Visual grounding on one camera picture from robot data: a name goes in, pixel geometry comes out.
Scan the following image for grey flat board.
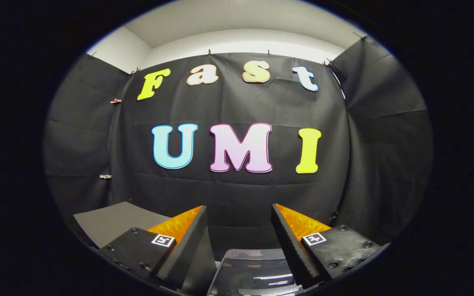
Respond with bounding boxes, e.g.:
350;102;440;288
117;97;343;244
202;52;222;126
74;201;172;248

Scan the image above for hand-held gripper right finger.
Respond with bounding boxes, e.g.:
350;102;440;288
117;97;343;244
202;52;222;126
271;203;388;287

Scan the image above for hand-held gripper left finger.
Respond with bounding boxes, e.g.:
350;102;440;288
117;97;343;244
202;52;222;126
100;206;208;290

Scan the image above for black washing machine lid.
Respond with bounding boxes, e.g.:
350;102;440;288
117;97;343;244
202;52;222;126
207;248;303;296

